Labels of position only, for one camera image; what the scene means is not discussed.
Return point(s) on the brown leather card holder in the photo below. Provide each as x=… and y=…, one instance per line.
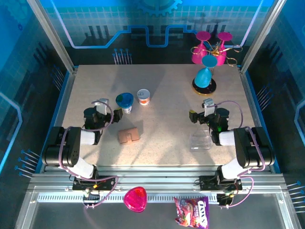
x=124, y=137

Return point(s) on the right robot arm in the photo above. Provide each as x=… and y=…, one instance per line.
x=247, y=148

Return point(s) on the cup with blue lid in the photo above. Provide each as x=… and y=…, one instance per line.
x=124, y=99

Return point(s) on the small can with white lid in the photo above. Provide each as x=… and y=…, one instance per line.
x=143, y=96

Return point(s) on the cup tree with goblets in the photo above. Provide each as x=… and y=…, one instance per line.
x=212, y=87

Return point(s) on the blue goblet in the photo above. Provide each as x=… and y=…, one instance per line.
x=202, y=78

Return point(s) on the pink goblet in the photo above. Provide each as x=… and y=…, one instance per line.
x=221, y=59
x=199, y=56

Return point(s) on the pink heart-shaped bowl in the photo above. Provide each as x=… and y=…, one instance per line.
x=135, y=199

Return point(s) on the purple candy bag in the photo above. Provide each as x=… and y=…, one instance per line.
x=190, y=212

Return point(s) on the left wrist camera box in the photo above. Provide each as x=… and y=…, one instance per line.
x=103, y=107

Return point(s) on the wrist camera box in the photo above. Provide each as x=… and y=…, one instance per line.
x=103, y=107
x=209, y=107

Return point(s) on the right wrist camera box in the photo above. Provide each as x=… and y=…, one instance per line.
x=209, y=107

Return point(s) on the aluminium table side rail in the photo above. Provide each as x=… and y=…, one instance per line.
x=250, y=100
x=64, y=100

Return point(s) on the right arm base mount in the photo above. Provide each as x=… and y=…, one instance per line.
x=207, y=182

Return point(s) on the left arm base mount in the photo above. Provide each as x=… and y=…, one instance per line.
x=108, y=182

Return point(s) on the aluminium front rail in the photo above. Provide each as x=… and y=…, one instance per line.
x=157, y=176

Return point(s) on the aluminium frame post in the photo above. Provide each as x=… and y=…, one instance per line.
x=57, y=40
x=258, y=40

